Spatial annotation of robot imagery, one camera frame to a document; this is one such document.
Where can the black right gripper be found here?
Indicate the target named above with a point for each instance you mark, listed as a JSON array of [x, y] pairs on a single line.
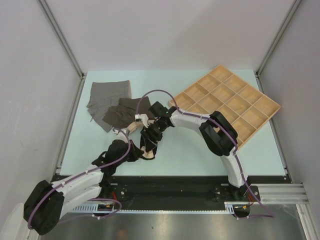
[[148, 133]]

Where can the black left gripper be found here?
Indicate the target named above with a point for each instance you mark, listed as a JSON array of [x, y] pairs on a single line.
[[135, 152]]

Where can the black underwear beige waistband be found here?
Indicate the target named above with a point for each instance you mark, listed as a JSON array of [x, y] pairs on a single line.
[[149, 143]]

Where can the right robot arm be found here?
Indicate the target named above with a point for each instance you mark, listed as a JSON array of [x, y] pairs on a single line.
[[218, 134]]

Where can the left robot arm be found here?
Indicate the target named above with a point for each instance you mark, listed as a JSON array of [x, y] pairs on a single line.
[[50, 201]]

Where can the brown underwear beige waistband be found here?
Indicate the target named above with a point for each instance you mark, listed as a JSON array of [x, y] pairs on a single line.
[[122, 115]]

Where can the grey striped underwear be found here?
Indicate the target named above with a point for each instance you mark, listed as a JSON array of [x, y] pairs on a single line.
[[104, 95]]

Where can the wooden compartment tray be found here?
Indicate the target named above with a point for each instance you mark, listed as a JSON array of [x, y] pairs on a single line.
[[245, 107]]

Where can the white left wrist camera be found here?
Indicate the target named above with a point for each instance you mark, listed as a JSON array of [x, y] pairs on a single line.
[[122, 134]]

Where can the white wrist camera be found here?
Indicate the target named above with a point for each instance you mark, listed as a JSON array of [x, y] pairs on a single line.
[[142, 118], [122, 134]]

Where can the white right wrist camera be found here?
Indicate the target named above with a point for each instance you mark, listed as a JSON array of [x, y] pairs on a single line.
[[142, 118]]

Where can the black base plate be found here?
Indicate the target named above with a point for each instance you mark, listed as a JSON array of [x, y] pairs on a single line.
[[169, 193]]

